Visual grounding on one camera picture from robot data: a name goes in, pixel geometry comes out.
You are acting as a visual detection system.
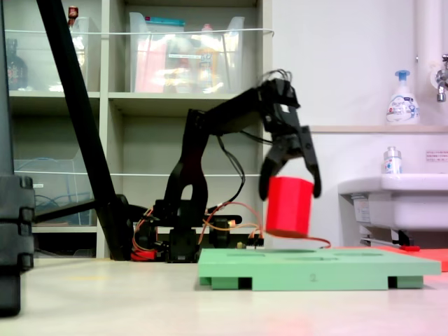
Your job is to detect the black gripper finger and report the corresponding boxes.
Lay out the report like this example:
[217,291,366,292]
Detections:
[296,125,323,200]
[258,141,295,202]

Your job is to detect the red octagonal pillar block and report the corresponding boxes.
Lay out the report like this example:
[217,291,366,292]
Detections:
[265,176,315,240]

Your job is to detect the small clear pump bottle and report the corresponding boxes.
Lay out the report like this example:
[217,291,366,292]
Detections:
[381,146,404,176]

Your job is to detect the yellow bottle with pink cap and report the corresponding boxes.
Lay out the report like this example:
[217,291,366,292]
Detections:
[197,23,221,93]

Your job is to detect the white foam soap dispenser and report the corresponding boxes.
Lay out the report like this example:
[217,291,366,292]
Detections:
[385,69,421,126]

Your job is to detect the green shape sorter board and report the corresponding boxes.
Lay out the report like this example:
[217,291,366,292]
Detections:
[197,247,442,292]

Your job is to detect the large clear storage bin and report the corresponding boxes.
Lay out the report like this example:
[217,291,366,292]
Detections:
[128,12,246,95]

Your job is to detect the beige shelf unit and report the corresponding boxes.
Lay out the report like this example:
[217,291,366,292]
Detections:
[0,0,274,260]

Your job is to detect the chrome water faucet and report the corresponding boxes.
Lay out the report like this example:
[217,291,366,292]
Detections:
[429,53,448,104]

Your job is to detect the red printed base part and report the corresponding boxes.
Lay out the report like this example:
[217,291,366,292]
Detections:
[130,244,158,263]

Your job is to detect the black tripod leg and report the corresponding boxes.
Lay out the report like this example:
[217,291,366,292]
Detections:
[33,0,134,262]
[0,0,15,176]

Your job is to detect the bottle with red cap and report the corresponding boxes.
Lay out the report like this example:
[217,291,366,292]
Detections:
[66,5,88,68]

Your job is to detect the clear bin with bottles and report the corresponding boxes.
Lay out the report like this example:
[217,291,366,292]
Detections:
[4,16,91,93]

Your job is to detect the notched black stack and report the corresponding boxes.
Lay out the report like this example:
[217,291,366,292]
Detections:
[0,174,36,318]

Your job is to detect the dark round glass bottle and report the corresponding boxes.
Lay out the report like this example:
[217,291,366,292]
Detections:
[5,38,29,92]

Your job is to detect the black motor wires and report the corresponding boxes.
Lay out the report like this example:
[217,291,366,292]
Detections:
[206,69,293,214]

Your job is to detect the long orange wire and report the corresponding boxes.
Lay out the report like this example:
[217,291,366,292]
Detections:
[196,201,332,250]

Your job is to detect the white wall sink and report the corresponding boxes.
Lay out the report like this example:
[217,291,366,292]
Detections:
[337,172,448,246]

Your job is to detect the pink wall notice label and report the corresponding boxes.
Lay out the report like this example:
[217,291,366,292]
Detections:
[425,149,448,164]

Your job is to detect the white cord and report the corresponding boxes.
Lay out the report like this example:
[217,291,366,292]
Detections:
[4,28,275,38]
[13,168,267,179]

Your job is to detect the clear bin with blue cables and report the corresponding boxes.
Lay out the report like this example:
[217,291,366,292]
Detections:
[13,148,99,225]

